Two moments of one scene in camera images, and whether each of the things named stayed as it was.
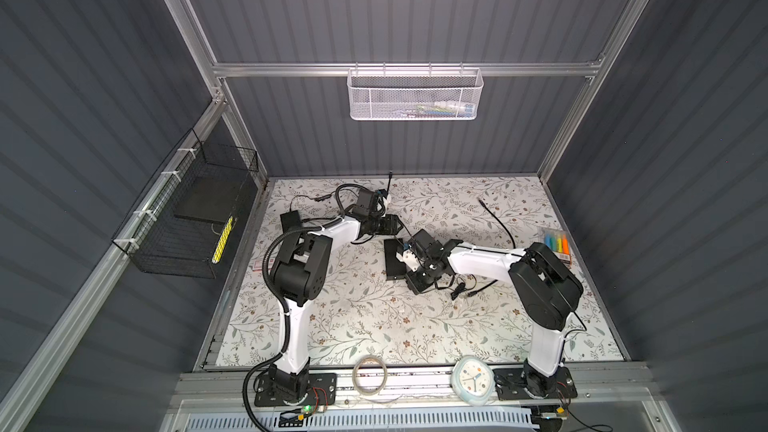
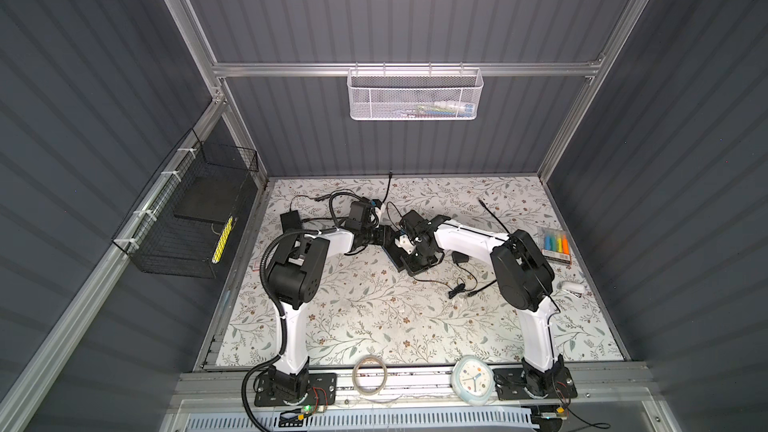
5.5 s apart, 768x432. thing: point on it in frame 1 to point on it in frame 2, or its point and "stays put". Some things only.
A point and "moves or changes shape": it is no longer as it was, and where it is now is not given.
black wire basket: [182, 224] stays put
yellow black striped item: [222, 241] stays put
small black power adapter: [460, 287] moves or changes shape
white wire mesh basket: [415, 94] stays put
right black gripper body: [420, 278] to [427, 257]
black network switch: [290, 220] stays put
